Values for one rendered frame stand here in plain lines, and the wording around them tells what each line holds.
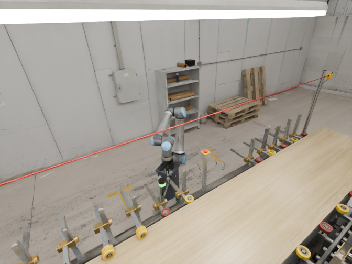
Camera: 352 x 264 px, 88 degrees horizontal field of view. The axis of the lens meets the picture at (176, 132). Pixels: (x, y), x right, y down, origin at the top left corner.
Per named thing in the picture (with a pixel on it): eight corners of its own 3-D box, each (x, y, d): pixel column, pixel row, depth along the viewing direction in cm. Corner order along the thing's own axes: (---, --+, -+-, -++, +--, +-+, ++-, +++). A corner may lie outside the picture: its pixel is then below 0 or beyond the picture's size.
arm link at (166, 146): (172, 141, 171) (169, 147, 163) (173, 152, 177) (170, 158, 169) (162, 140, 173) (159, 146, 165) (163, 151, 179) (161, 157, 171)
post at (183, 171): (182, 204, 193) (180, 169, 169) (185, 202, 194) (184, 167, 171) (184, 206, 190) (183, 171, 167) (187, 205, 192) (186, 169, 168)
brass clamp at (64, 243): (58, 246, 133) (55, 242, 130) (78, 237, 139) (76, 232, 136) (58, 254, 128) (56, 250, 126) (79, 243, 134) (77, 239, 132)
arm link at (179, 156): (174, 160, 252) (175, 106, 232) (187, 161, 248) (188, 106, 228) (172, 165, 237) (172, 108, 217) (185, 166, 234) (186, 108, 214)
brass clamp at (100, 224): (94, 228, 144) (92, 224, 141) (111, 220, 150) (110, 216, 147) (96, 234, 139) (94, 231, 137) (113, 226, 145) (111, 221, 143)
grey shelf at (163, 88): (160, 132, 467) (154, 69, 391) (189, 122, 506) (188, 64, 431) (169, 139, 433) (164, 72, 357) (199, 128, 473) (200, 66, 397)
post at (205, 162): (200, 189, 202) (201, 157, 180) (204, 187, 204) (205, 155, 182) (203, 192, 199) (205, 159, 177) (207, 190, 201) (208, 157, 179)
